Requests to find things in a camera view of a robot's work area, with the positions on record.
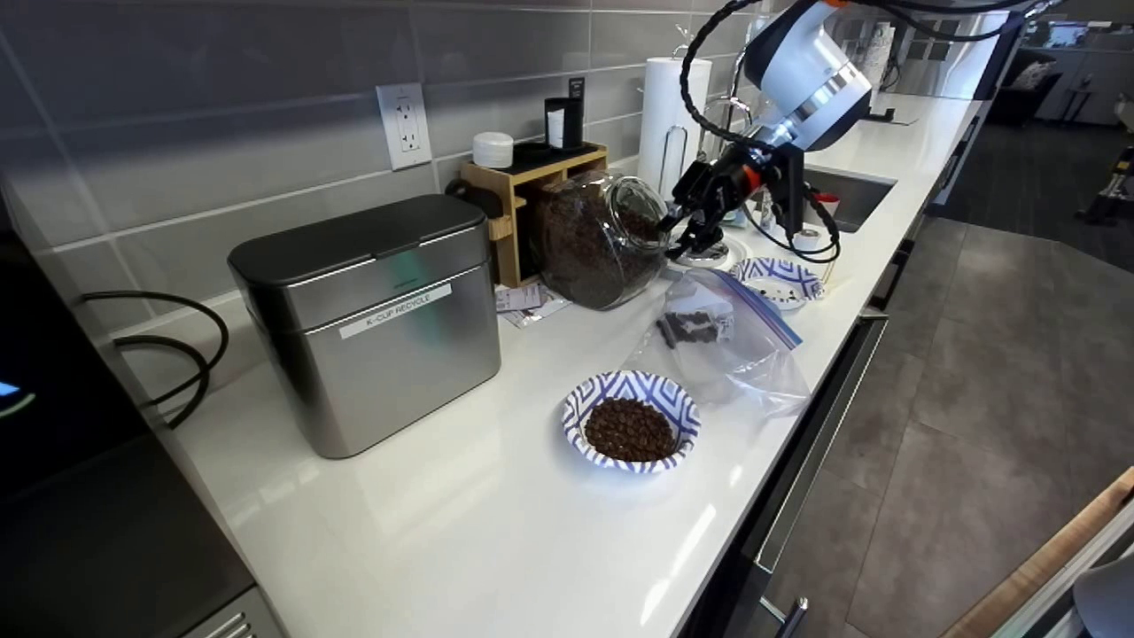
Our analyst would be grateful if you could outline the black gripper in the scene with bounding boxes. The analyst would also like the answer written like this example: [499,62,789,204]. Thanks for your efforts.
[657,143,780,259]

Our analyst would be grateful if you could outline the glass jar of coffee beans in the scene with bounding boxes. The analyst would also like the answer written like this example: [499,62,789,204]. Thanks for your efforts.
[537,169,672,316]

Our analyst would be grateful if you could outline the crumpled papers beside jar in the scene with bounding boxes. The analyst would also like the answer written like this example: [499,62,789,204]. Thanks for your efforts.
[493,278,560,331]

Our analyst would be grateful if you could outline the small white capped jar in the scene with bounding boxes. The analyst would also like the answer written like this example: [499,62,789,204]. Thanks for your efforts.
[468,127,522,174]

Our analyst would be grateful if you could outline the white bowl with metal cup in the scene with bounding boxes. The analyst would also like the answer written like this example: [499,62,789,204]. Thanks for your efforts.
[661,224,755,278]

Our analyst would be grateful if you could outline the clear zip bag with beans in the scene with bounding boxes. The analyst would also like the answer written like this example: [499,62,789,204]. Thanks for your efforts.
[622,262,820,420]

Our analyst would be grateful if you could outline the black bottles on rack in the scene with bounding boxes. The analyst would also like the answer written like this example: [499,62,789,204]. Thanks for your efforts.
[538,74,591,155]

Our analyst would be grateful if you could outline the dark kitchen sink basin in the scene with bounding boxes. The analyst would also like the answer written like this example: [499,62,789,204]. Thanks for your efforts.
[798,166,902,237]

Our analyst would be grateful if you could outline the wooden countertop rack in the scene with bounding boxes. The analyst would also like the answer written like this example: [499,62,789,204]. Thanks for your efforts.
[453,137,614,290]

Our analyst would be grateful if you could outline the bean-filled blue patterned paper bowl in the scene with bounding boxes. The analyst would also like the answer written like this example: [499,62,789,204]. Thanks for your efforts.
[555,364,707,479]

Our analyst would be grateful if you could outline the stainless steel lidded bin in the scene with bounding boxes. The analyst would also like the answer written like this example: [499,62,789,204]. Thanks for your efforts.
[227,191,506,466]

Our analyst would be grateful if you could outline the wooden board edge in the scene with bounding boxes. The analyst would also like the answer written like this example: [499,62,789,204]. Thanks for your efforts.
[939,466,1134,638]

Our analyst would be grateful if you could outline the grey round object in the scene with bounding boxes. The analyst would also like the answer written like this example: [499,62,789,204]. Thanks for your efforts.
[1067,555,1134,638]

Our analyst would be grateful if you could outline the black coffee machine appliance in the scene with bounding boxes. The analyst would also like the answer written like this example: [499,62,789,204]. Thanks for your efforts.
[0,191,261,638]

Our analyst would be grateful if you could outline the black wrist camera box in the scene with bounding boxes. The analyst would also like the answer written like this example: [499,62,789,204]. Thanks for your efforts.
[769,145,816,240]

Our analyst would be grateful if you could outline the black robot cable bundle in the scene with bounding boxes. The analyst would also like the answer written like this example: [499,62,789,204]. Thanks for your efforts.
[677,0,1055,271]

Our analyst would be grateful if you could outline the long metal drawer handle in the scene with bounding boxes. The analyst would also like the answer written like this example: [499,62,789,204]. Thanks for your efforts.
[750,316,893,583]

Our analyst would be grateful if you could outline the white wall power outlet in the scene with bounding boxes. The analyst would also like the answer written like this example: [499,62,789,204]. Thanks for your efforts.
[374,78,436,174]

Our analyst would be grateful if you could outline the short metal cabinet handle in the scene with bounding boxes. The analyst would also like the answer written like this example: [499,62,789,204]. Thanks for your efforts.
[755,592,816,638]

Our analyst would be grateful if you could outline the black power cable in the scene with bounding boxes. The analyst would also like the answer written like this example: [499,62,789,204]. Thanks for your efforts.
[72,288,233,433]

